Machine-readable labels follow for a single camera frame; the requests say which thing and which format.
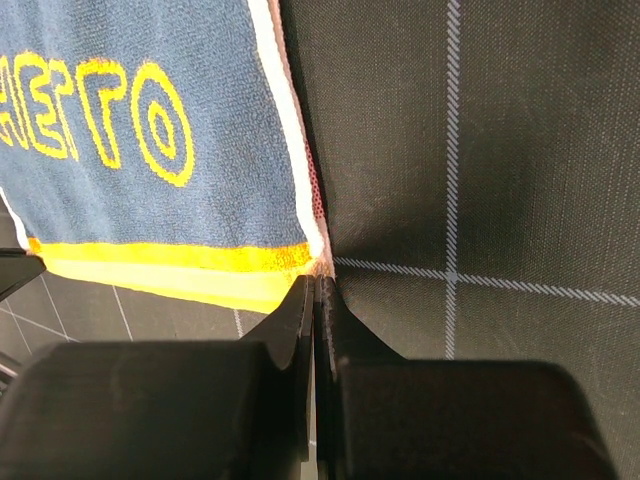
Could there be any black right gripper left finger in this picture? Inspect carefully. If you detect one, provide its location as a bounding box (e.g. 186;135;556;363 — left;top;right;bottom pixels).
1;276;314;479

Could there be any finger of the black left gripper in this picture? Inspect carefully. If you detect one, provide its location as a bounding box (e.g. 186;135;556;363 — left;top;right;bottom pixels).
0;248;46;301

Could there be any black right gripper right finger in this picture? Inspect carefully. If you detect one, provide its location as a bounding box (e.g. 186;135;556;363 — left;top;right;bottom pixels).
314;277;617;479

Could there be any yellow patterned towel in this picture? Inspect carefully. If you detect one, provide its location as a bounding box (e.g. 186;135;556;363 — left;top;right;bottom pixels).
1;1;333;313

